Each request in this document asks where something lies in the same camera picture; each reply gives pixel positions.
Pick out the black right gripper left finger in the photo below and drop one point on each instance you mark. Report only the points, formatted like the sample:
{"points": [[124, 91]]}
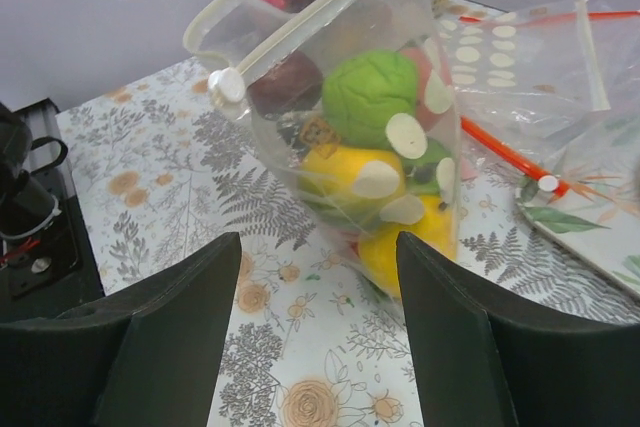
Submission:
{"points": [[148, 355]]}

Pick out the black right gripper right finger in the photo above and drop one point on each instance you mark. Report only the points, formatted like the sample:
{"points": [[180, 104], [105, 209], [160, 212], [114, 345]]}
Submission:
{"points": [[484, 356]]}

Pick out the dotted zip top bag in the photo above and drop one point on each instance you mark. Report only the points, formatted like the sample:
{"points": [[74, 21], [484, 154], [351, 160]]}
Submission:
{"points": [[238, 45]]}

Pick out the dotted zip bag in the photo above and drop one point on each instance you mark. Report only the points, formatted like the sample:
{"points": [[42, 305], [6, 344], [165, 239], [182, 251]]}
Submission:
{"points": [[238, 45], [545, 82]]}

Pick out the dark purple plum toy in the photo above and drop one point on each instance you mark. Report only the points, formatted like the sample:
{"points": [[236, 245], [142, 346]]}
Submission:
{"points": [[294, 84]]}

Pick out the pink peach toy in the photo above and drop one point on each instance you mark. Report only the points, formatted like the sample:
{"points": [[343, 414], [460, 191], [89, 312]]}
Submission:
{"points": [[434, 91]]}

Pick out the yellow lemon toy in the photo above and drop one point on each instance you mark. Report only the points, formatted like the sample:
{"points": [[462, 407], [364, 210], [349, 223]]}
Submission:
{"points": [[367, 197]]}

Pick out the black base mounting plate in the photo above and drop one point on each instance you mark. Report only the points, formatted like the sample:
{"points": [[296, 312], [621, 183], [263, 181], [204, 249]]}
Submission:
{"points": [[47, 266]]}

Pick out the floral tablecloth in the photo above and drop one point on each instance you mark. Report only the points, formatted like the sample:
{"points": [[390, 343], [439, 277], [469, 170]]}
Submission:
{"points": [[158, 174]]}

